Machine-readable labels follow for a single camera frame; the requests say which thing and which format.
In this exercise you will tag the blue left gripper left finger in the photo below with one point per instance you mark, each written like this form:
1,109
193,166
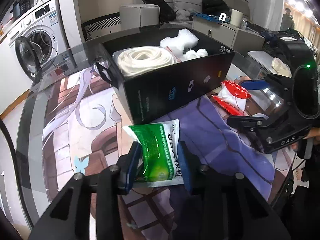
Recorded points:
133,158

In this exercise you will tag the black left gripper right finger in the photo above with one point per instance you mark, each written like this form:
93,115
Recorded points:
188,165

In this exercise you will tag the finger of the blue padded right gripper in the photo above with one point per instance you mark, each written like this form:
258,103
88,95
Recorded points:
254,84
247,123

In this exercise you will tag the red white packet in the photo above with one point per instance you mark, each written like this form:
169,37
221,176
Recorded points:
232,98

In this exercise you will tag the green white packet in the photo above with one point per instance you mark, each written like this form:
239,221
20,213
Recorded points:
159,165

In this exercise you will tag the white rope coil bag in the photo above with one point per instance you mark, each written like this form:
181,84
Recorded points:
139,60

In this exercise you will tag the white plush toy blue ear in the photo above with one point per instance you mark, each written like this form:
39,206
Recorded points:
191,54

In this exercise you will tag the operator hand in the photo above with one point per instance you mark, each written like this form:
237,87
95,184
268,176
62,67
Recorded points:
313,133

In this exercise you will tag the beige drawer cabinet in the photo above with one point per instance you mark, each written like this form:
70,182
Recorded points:
239,40

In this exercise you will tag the anime print table mat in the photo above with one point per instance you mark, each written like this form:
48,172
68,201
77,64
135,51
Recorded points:
92,132

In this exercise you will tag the cream cylinder cup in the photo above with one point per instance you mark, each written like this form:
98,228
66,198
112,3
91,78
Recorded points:
236,18

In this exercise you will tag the person in background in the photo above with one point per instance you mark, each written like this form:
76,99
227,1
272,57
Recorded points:
287,21

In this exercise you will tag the black storage box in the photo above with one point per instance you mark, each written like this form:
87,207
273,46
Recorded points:
148,96

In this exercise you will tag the blue tray on cabinet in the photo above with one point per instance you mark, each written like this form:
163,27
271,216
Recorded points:
212,18

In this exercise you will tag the black jacket on sofa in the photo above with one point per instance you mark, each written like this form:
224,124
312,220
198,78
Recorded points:
215,7

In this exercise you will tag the black backpack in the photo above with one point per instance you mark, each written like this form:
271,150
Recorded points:
166,13

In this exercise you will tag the black white patterned rug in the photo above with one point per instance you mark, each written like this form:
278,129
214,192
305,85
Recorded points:
101,26

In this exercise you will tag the white washing machine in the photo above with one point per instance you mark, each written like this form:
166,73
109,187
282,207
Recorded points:
33,41

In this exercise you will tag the black pressure cooker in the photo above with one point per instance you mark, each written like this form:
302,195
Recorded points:
19,7

